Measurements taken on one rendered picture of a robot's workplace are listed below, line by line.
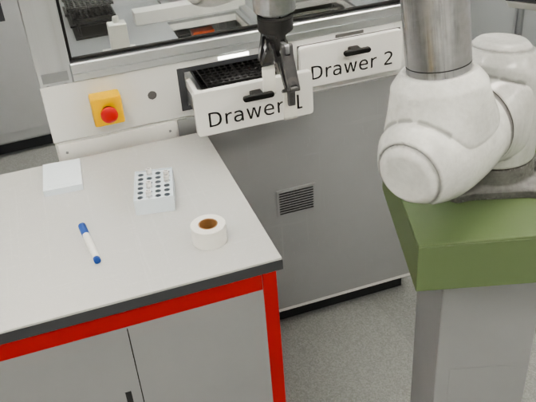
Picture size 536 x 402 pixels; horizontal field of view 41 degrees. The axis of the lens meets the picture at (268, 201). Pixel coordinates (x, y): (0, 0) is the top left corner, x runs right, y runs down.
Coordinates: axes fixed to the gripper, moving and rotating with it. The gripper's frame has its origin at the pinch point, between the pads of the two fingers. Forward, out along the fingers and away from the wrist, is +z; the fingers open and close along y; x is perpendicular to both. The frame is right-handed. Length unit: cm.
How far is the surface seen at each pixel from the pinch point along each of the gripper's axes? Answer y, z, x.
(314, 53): 23.3, 0.3, -17.9
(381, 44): 23.2, 1.2, -36.9
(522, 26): 120, 48, -157
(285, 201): 25, 44, -8
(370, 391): -10, 91, -19
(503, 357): -51, 44, -29
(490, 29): 142, 55, -156
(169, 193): -8.5, 11.7, 28.7
